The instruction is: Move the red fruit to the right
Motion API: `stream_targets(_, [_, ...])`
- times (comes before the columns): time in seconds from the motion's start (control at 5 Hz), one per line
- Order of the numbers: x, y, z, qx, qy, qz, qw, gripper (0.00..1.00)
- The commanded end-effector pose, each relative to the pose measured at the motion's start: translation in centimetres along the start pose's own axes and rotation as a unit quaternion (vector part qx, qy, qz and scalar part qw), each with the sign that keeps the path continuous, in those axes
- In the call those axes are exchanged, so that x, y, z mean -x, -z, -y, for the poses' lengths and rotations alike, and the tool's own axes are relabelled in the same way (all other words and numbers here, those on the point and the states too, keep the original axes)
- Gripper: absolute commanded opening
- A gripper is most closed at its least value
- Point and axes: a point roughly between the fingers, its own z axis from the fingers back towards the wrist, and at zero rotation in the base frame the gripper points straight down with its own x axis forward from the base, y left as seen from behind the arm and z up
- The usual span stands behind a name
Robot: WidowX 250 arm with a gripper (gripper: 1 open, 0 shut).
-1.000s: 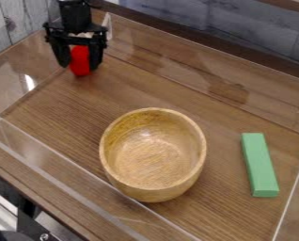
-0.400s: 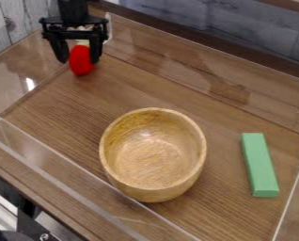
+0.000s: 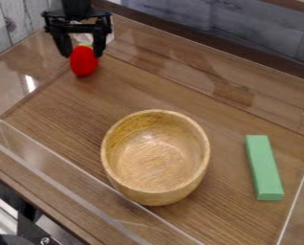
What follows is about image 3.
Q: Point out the clear acrylic tray enclosure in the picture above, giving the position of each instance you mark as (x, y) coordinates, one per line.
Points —
(56, 115)

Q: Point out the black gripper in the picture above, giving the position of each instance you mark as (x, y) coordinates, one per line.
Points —
(75, 16)

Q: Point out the black clamp mount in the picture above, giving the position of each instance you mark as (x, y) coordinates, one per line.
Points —
(29, 231)

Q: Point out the green rectangular block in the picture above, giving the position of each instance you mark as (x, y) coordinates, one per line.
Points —
(267, 180)

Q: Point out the red strawberry toy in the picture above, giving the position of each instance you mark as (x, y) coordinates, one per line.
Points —
(84, 63)

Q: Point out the wooden bowl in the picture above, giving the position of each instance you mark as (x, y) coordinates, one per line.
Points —
(155, 155)

